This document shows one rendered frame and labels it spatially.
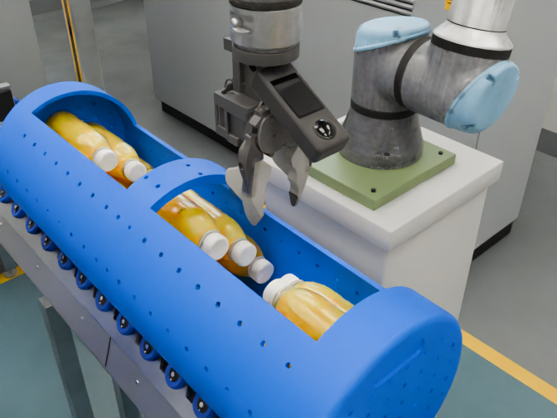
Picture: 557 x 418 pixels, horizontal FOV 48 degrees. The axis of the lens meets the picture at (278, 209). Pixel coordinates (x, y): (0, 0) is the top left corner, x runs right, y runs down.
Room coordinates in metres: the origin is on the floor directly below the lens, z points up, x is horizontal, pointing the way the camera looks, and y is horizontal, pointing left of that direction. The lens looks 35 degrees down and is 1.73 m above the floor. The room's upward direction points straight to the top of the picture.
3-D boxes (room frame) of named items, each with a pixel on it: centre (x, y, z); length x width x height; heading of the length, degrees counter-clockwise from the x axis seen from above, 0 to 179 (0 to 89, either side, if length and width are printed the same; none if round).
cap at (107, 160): (0.98, 0.31, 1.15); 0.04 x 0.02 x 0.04; 131
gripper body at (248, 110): (0.65, 0.02, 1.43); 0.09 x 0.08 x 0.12; 41
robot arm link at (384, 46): (0.99, -0.19, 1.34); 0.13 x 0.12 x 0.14; 41
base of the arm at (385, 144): (1.00, -0.18, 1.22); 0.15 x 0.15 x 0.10
